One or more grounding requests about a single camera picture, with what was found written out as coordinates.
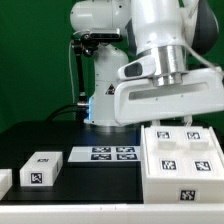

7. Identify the white marker base plate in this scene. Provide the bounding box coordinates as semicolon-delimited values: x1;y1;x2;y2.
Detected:
68;146;140;163

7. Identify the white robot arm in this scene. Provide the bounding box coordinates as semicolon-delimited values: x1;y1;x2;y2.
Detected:
70;0;224;127

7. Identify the grey depth camera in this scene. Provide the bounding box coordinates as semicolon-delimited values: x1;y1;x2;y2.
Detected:
89;28;121;41

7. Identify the black cable bundle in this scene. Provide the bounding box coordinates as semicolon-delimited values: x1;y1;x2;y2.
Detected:
43;103;88;122

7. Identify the white front table rail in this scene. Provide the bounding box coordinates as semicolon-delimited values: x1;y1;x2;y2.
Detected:
0;204;224;224

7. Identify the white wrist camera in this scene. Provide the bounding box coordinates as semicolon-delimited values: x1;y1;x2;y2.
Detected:
118;55;156;81

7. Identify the white cabinet body box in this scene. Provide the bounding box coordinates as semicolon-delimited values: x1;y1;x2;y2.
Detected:
140;126;224;204

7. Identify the white cabinet door panel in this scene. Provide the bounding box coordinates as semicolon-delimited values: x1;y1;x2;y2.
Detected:
145;127;180;178

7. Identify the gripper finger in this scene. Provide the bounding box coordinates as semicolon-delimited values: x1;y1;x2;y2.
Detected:
183;115;193;127

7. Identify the white part at left edge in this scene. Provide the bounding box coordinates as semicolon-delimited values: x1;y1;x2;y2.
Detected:
0;169;12;200

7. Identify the white block with marker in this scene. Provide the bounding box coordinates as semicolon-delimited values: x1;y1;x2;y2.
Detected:
20;152;63;187

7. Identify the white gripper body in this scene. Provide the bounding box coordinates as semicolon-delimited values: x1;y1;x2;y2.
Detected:
114;69;224;125

